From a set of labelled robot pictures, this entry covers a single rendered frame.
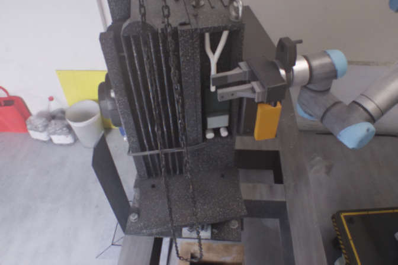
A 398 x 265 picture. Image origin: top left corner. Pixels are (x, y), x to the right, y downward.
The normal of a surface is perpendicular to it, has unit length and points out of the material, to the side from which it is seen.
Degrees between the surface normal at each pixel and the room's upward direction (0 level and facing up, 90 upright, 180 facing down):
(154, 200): 0
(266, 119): 90
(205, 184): 0
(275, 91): 88
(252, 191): 0
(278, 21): 90
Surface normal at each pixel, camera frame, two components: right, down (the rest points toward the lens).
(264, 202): -0.07, 0.69
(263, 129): 0.16, 0.69
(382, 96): -0.27, -0.11
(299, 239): -0.03, -0.72
